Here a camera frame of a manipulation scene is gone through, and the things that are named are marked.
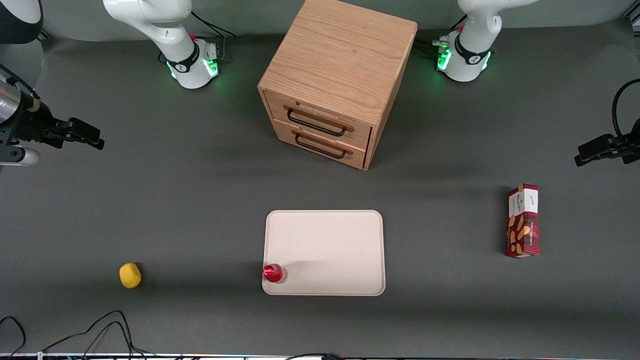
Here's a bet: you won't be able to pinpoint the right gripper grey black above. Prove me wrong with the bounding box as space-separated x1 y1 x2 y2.
0 82 106 151

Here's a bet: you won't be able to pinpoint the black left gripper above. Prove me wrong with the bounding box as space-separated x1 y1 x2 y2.
575 118 640 167

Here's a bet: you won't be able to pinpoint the black metal drawer handle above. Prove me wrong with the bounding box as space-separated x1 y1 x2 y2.
291 129 354 160
283 104 356 137

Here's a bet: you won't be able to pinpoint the wooden drawer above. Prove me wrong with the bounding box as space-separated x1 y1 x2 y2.
272 119 372 171
263 91 374 151

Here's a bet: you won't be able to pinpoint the wooden drawer cabinet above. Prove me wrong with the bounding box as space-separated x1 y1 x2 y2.
257 0 419 171

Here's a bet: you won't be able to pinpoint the red plaid shortbread box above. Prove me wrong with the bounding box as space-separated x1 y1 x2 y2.
505 183 540 259

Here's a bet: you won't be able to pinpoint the yellow lemon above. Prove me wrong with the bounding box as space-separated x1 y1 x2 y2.
119 262 142 290

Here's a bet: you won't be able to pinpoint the red capped small bottle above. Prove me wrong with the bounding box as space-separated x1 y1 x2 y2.
262 263 288 285

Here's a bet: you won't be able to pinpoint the cream plastic tray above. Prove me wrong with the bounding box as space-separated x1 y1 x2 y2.
262 209 387 297

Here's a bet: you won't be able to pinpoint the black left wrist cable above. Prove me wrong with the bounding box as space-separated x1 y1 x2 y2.
612 78 640 138

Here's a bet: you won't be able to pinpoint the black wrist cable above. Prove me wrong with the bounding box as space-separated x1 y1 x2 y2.
0 64 40 108
612 78 640 138

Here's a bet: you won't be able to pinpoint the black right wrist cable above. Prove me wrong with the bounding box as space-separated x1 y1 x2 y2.
0 64 40 108

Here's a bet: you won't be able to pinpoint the black right arm base cable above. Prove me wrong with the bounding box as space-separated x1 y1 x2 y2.
190 10 237 63

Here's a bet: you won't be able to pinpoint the black loose cable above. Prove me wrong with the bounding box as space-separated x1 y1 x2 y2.
0 316 27 358
42 310 151 358
82 320 166 360
285 352 346 360

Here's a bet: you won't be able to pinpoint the black left arm base cables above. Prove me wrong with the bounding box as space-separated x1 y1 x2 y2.
414 37 451 57

